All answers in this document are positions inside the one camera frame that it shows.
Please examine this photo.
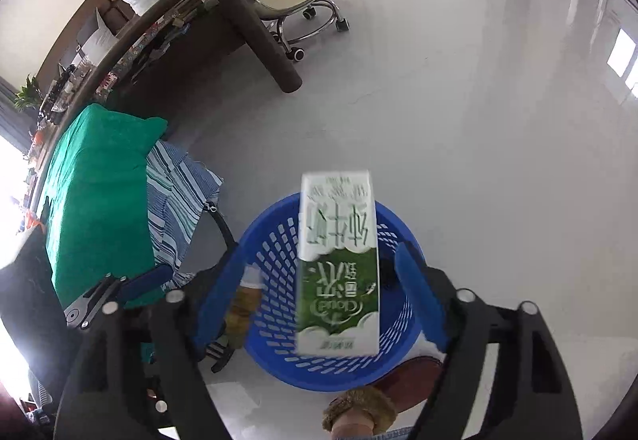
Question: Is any blue striped cloth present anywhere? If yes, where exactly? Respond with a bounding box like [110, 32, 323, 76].
[144, 141, 223, 291]

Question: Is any blue plastic basket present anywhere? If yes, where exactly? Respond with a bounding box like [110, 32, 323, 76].
[238, 193, 429, 393]

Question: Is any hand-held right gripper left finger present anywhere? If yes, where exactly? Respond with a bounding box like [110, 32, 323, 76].
[52, 243, 252, 440]

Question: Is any dark wooden coffee table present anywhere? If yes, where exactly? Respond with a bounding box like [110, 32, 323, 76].
[35, 0, 305, 122]

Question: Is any grey curtain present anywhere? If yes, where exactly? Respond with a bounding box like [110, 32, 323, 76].
[0, 76, 31, 157]

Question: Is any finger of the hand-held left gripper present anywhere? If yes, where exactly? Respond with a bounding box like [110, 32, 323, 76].
[64, 265, 167, 328]

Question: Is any green white milk carton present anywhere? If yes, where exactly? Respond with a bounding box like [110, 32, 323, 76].
[295, 169, 382, 356]

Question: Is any green tablecloth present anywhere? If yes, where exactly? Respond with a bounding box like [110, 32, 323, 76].
[37, 104, 170, 311]

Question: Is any potted plant in black vase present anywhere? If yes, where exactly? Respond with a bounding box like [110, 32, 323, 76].
[14, 75, 43, 112]

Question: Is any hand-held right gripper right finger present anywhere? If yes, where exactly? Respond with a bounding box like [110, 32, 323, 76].
[394, 241, 584, 440]

